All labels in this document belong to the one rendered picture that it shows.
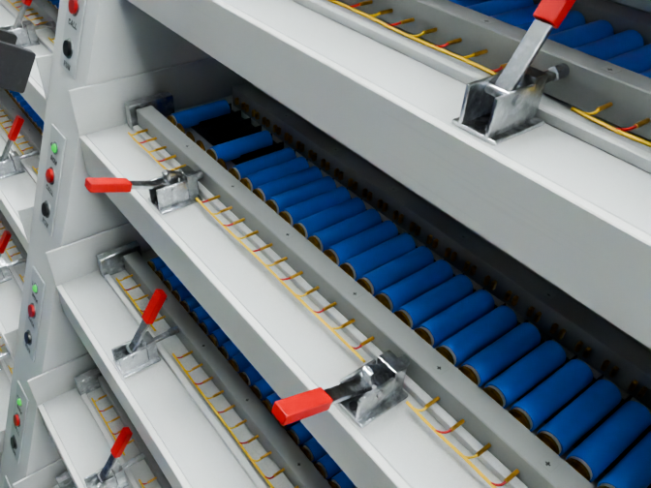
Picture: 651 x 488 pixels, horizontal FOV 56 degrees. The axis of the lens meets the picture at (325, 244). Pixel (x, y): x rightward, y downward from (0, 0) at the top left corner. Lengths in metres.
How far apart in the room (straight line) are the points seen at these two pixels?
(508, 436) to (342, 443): 0.10
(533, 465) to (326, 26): 0.30
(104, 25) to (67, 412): 0.48
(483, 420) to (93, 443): 0.56
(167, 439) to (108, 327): 0.16
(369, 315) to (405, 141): 0.13
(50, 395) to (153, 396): 0.28
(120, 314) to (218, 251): 0.24
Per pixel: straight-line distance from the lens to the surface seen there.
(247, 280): 0.48
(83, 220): 0.74
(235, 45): 0.46
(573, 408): 0.41
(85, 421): 0.86
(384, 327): 0.41
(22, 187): 0.96
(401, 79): 0.36
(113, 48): 0.67
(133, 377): 0.66
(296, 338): 0.43
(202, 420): 0.61
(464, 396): 0.39
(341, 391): 0.37
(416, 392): 0.40
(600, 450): 0.40
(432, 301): 0.44
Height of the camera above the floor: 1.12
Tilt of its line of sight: 25 degrees down
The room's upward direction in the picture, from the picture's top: 20 degrees clockwise
